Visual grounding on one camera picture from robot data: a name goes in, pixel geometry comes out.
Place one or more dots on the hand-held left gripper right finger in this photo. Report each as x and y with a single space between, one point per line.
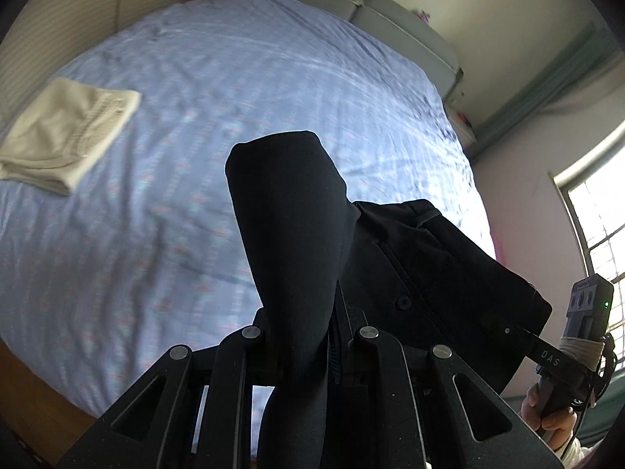
371 351

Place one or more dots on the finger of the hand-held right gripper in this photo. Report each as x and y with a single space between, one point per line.
512 334

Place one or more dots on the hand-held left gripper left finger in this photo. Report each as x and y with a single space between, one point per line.
244 351

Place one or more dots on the black pants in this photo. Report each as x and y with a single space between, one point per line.
293 229

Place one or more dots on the person's right forearm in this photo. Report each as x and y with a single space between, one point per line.
578 452

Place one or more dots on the person's right hand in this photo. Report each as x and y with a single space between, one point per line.
556 425

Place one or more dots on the window with railing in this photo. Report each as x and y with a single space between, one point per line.
600 215

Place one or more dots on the white nightstand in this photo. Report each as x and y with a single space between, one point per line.
459 132

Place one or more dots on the small red item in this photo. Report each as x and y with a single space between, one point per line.
463 118

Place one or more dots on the grey-green curtain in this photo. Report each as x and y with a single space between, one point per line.
537 93

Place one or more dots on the blue floral bedsheet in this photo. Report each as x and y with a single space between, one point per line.
195 83

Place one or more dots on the folded cream cloth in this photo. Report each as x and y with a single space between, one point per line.
63 132

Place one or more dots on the grey padded headboard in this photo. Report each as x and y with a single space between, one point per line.
390 24

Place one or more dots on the wooden bed frame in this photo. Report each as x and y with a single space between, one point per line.
34 391

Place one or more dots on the purple wall sticker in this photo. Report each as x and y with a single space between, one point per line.
422 15

